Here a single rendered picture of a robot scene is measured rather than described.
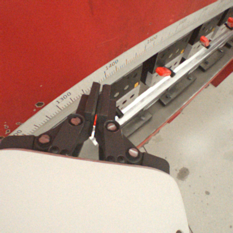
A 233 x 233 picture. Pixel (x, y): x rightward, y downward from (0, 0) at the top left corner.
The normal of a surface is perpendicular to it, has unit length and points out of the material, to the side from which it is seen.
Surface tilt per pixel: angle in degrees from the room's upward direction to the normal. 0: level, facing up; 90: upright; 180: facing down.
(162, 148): 0
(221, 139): 0
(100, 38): 90
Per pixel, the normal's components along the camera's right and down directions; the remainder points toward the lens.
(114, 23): 0.63, 0.72
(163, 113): -0.06, -0.33
